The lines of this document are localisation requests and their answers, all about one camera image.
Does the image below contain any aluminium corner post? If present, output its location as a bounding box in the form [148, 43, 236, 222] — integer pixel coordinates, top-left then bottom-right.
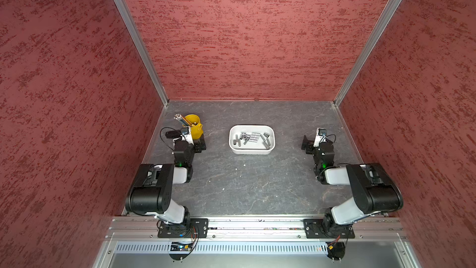
[113, 0, 169, 107]
[334, 0, 402, 108]

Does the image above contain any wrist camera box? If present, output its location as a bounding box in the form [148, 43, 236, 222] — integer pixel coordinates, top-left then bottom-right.
[316, 128, 327, 138]
[180, 127, 191, 136]

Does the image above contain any right aluminium corner post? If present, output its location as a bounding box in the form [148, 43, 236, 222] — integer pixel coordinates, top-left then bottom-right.
[334, 0, 402, 108]

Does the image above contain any yellow pencil cup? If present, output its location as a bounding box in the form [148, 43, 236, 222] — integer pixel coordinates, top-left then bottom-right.
[185, 114, 203, 140]

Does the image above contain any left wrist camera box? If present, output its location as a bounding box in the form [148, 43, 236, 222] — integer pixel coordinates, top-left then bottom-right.
[180, 127, 191, 136]

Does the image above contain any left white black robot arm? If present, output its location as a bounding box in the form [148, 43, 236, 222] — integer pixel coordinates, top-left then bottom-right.
[125, 122, 207, 229]

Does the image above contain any white plastic storage box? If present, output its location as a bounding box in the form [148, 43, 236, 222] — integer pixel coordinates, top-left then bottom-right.
[228, 125, 276, 155]

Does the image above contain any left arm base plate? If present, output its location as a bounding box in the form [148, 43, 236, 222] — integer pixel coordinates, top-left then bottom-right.
[157, 218, 209, 239]

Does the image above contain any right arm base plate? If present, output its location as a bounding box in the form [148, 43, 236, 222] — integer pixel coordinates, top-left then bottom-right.
[302, 219, 355, 240]

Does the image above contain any aluminium front rail frame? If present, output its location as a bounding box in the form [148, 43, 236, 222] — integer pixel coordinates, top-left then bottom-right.
[93, 215, 420, 268]

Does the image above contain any left aluminium corner post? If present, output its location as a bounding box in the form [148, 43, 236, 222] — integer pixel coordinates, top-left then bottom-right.
[113, 0, 169, 107]

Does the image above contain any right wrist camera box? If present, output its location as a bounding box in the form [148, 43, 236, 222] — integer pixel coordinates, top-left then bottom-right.
[316, 128, 327, 138]

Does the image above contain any black stapler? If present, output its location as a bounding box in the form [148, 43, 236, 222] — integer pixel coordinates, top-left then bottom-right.
[166, 130, 182, 139]

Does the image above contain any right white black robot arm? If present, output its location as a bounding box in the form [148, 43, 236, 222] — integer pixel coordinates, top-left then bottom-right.
[301, 135, 404, 233]

